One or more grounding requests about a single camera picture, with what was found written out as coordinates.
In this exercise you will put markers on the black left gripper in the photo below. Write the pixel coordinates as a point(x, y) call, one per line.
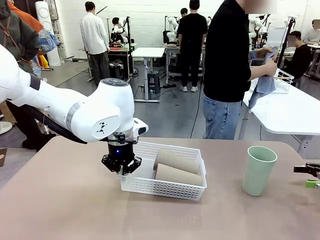
point(121, 152)

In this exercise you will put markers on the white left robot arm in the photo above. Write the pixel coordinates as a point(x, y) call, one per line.
point(100, 112)

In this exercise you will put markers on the white standing desk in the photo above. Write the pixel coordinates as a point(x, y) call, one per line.
point(147, 52)

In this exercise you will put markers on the brown board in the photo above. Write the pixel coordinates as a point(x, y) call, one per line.
point(3, 157)

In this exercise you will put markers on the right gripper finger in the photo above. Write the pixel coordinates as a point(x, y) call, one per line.
point(311, 168)
point(312, 183)

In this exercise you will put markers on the yellow floor sign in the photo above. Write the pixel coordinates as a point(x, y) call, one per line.
point(44, 62)

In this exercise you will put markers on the black power strip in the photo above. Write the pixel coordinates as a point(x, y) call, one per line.
point(170, 86)

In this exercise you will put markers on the person in black shirt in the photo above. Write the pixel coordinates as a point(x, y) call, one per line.
point(225, 50)

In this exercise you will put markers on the seated person in black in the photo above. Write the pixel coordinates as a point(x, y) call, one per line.
point(298, 58)

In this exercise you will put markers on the brown cup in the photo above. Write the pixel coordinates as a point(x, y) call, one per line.
point(177, 160)
point(177, 176)

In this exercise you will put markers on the person in green jacket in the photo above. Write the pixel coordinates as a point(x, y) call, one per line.
point(17, 37)

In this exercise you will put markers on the pale green cup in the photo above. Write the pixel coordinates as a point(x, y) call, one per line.
point(257, 175)

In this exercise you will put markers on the white side table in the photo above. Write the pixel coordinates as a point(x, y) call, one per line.
point(282, 112)

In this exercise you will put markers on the white perforated plastic basket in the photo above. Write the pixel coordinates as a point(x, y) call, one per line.
point(160, 191)

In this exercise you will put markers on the dark-haired person behind bench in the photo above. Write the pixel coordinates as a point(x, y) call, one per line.
point(184, 11)

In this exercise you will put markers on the person's right forearm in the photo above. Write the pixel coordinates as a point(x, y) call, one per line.
point(257, 73)

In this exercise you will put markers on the blue cloth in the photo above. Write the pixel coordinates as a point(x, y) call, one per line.
point(263, 86)

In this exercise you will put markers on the person's right hand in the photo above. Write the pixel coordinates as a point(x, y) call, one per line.
point(271, 69)

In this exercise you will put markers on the person in grey top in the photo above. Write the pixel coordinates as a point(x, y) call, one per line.
point(312, 35)

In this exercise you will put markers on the person's left hand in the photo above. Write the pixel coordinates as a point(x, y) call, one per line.
point(263, 52)

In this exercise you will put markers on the person beside background robot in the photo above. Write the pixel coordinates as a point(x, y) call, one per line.
point(116, 22)

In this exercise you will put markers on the person in black t-shirt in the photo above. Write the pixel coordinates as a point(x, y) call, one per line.
point(191, 37)

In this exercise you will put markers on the black tripod stand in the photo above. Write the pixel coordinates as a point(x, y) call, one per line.
point(285, 42)

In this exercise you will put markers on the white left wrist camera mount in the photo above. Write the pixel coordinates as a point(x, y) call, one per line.
point(141, 128)

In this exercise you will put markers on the grey plastic stool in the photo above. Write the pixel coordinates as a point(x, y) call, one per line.
point(153, 79)

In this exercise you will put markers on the person in white shirt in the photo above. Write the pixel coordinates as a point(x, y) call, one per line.
point(93, 35)

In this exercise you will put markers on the mannequin in orange blue clothes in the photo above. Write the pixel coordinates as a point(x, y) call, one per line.
point(47, 40)

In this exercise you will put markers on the workbench with white robot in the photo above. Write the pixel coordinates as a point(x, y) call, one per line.
point(122, 51)
point(172, 50)

